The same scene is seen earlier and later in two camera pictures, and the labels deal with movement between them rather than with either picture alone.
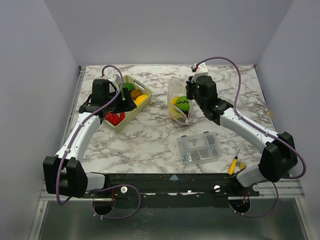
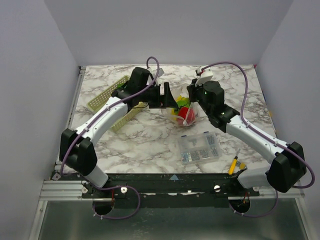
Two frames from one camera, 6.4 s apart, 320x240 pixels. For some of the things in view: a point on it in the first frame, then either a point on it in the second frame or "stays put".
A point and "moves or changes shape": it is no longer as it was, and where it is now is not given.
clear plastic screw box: x=198 y=147 stays put
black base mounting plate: x=175 y=190 stays put
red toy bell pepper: x=114 y=118 moves or changes shape
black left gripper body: x=115 y=106 to x=155 y=99
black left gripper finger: x=127 y=103 to x=170 y=101
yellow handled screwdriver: x=233 y=164 stays put
